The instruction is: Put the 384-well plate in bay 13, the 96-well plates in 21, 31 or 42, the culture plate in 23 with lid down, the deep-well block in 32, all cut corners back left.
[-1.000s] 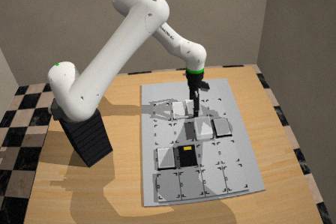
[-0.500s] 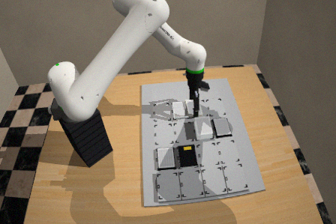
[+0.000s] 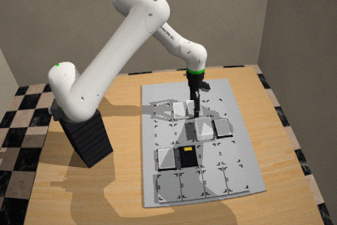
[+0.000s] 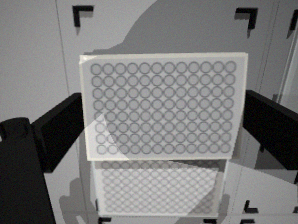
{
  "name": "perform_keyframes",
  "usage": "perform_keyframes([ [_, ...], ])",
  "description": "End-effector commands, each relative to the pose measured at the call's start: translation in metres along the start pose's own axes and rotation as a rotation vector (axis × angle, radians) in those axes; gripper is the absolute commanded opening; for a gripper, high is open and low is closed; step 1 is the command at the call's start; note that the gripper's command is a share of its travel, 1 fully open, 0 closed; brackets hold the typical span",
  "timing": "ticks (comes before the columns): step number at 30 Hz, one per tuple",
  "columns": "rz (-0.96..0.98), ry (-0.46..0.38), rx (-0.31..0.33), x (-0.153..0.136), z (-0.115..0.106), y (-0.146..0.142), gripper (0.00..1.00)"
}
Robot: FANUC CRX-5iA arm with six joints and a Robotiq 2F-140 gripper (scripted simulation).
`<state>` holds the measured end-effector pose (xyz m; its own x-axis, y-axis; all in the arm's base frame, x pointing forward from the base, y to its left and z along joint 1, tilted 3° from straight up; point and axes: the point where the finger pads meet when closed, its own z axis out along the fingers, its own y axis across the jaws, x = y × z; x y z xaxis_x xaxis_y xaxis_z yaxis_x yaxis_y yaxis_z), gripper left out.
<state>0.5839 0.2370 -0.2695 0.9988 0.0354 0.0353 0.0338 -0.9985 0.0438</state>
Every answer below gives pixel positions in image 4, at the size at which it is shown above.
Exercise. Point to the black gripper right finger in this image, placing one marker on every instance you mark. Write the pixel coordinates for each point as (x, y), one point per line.
(274, 126)

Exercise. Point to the grey deck plate with bays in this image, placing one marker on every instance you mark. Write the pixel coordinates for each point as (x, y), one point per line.
(33, 80)

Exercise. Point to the white multi-well plate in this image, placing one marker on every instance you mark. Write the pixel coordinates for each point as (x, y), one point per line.
(160, 188)

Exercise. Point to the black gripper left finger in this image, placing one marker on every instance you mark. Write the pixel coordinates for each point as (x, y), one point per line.
(25, 150)

